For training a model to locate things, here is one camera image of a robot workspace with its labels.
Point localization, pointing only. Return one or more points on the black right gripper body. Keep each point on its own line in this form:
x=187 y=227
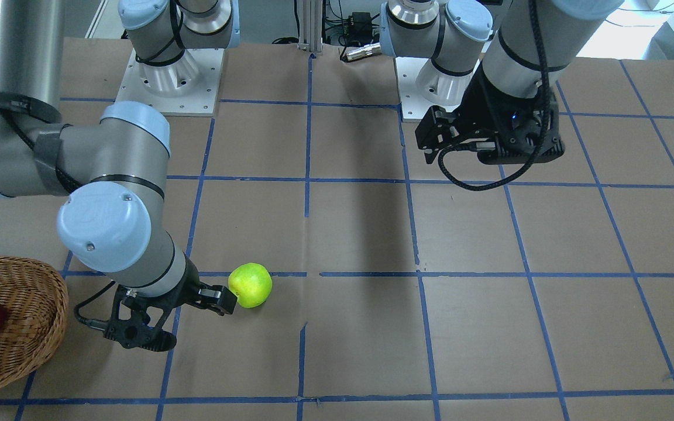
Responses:
x=180 y=294

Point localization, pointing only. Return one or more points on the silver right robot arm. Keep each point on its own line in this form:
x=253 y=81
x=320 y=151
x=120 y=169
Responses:
x=112 y=174

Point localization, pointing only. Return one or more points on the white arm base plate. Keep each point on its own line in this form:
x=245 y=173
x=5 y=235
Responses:
x=421 y=85
x=188 y=87

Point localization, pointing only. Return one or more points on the green apple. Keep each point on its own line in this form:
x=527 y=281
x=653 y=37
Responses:
x=251 y=283

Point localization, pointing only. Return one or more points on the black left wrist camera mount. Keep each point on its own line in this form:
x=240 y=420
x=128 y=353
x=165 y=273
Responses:
x=517 y=136

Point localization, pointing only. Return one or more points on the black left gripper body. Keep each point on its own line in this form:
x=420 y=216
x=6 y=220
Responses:
x=480 y=100

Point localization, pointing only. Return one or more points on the woven wicker basket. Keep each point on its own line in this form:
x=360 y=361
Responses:
x=35 y=298

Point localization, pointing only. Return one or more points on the silver metal connector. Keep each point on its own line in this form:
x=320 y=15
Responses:
x=360 y=53

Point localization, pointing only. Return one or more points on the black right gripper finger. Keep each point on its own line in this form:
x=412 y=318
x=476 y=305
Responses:
x=217 y=298

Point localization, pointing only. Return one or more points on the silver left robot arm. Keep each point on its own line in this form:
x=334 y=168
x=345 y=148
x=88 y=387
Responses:
x=461 y=36

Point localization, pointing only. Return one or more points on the aluminium frame post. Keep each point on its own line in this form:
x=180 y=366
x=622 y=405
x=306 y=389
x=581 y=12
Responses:
x=310 y=22

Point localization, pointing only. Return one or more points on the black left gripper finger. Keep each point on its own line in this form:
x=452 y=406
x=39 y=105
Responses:
x=435 y=132

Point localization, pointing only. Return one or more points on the black power adapter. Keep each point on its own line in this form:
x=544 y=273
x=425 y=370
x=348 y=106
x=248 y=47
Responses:
x=359 y=22

